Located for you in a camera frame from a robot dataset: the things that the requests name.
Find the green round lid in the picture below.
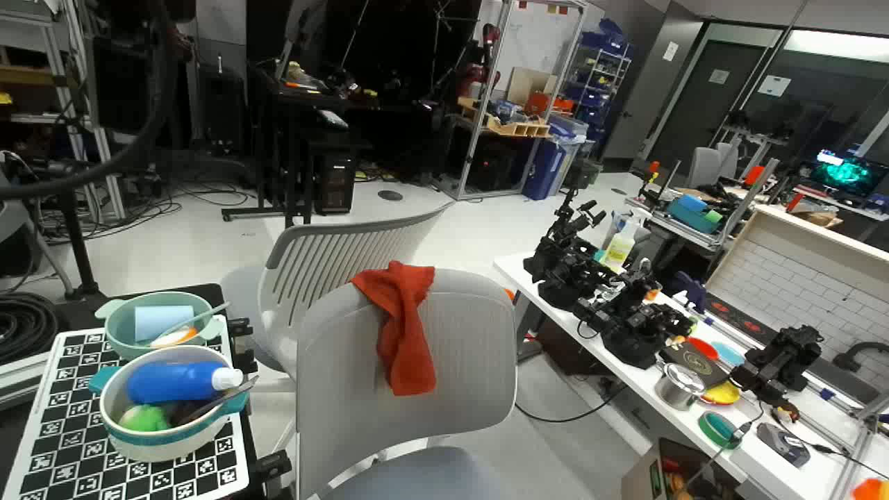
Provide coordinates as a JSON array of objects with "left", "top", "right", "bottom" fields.
[{"left": 697, "top": 411, "right": 745, "bottom": 454}]

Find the open cardboard box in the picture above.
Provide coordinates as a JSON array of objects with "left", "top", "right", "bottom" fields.
[{"left": 618, "top": 436, "right": 745, "bottom": 500}]

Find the white work table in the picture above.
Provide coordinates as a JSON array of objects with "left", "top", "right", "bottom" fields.
[{"left": 492, "top": 247, "right": 889, "bottom": 500}]

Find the white metal shelving rack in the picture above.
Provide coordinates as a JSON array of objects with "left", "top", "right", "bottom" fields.
[{"left": 0, "top": 0, "right": 126, "bottom": 226}]

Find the gray office chair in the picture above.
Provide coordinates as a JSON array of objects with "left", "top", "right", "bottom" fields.
[
  {"left": 292, "top": 266, "right": 522, "bottom": 500},
  {"left": 218, "top": 201, "right": 456, "bottom": 377}
]

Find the small teal bowl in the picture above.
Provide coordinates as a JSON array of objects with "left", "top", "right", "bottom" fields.
[{"left": 92, "top": 288, "right": 231, "bottom": 361}]

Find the yellow small dish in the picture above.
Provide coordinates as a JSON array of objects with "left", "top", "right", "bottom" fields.
[{"left": 702, "top": 377, "right": 745, "bottom": 408}]

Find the black floor cable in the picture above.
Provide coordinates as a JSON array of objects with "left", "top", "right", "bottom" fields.
[{"left": 511, "top": 377, "right": 625, "bottom": 429}]

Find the white brick pattern box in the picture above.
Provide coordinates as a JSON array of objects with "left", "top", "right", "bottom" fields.
[{"left": 702, "top": 204, "right": 889, "bottom": 398}]

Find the coiled black hose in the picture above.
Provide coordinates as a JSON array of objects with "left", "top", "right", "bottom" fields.
[{"left": 0, "top": 291, "right": 63, "bottom": 368}]

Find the blue bottle white cap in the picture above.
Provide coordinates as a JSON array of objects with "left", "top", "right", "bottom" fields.
[{"left": 124, "top": 358, "right": 247, "bottom": 408}]

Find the yellow green bottle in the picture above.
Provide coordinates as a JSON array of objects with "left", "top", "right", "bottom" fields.
[{"left": 599, "top": 213, "right": 642, "bottom": 275}]

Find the large teal white bowl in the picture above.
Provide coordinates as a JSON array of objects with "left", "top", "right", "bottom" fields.
[{"left": 97, "top": 343, "right": 254, "bottom": 465}]

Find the black workbench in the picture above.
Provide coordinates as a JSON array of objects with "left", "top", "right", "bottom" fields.
[{"left": 218, "top": 58, "right": 447, "bottom": 230}]

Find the lit computer monitor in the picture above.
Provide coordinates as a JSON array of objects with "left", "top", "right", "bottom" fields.
[{"left": 813, "top": 147, "right": 883, "bottom": 201}]

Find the red terry towel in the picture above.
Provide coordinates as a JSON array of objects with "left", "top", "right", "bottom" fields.
[{"left": 346, "top": 259, "right": 438, "bottom": 401}]

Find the teal storage box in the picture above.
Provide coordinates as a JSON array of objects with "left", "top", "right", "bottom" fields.
[{"left": 667, "top": 193, "right": 727, "bottom": 233}]

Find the red small plate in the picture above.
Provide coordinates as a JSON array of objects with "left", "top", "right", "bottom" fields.
[{"left": 682, "top": 337, "right": 721, "bottom": 365}]

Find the blue trash bin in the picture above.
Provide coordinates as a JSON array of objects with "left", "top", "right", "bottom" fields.
[{"left": 520, "top": 137, "right": 570, "bottom": 204}]

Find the dark handled utensil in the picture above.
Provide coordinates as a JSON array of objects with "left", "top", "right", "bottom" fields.
[{"left": 170, "top": 370, "right": 260, "bottom": 429}]

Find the metal cup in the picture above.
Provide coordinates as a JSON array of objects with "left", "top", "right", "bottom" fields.
[{"left": 652, "top": 361, "right": 711, "bottom": 411}]

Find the black equipment pile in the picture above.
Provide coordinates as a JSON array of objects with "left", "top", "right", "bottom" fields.
[{"left": 581, "top": 261, "right": 697, "bottom": 370}]

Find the orange object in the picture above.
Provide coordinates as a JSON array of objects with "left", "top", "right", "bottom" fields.
[{"left": 850, "top": 475, "right": 889, "bottom": 500}]

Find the pale blue block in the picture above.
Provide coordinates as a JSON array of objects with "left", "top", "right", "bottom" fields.
[{"left": 133, "top": 302, "right": 197, "bottom": 345}]

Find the green ball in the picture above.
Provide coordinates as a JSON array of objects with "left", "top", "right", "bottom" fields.
[{"left": 115, "top": 404, "right": 171, "bottom": 434}]

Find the whiteboard on stand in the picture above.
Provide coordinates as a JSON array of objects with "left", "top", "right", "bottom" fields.
[{"left": 457, "top": 0, "right": 592, "bottom": 204}]

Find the black white checkerboard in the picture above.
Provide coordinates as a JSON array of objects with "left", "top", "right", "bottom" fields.
[{"left": 0, "top": 329, "right": 253, "bottom": 500}]

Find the orange spoon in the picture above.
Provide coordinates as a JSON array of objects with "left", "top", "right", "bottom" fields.
[{"left": 149, "top": 301, "right": 231, "bottom": 351}]

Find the black clamp device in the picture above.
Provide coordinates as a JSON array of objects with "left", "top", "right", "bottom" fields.
[{"left": 731, "top": 323, "right": 828, "bottom": 398}]

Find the gray handheld device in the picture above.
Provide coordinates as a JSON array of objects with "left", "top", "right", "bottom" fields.
[{"left": 753, "top": 420, "right": 813, "bottom": 469}]

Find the black tripod stand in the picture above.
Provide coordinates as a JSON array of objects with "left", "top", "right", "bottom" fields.
[{"left": 38, "top": 177, "right": 108, "bottom": 301}]

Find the black computer tower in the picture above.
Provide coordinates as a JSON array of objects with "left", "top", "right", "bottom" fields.
[{"left": 308, "top": 129, "right": 363, "bottom": 218}]

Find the shelf of blue bins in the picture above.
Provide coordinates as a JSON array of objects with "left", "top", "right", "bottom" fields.
[{"left": 564, "top": 15, "right": 636, "bottom": 155}]

